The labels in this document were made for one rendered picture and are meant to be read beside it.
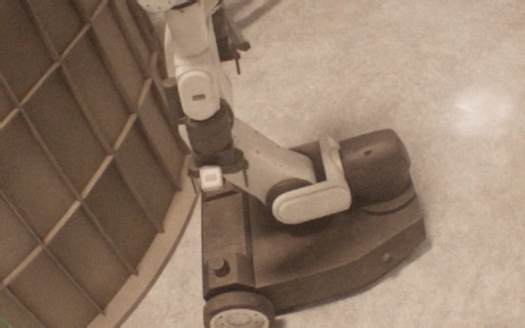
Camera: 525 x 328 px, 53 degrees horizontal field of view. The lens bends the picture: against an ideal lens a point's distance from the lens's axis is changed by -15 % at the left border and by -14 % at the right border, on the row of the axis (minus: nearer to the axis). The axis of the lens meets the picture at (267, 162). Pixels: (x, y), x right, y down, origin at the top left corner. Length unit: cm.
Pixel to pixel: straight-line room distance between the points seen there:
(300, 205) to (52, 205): 72
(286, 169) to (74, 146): 63
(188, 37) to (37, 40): 69
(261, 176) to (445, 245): 59
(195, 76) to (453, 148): 115
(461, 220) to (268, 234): 58
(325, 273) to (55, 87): 91
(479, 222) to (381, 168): 41
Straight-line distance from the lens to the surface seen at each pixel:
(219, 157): 124
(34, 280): 181
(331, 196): 155
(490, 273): 169
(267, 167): 153
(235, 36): 281
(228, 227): 174
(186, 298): 190
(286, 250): 165
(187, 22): 105
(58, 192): 175
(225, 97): 139
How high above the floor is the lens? 141
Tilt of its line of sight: 40 degrees down
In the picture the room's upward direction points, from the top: 24 degrees counter-clockwise
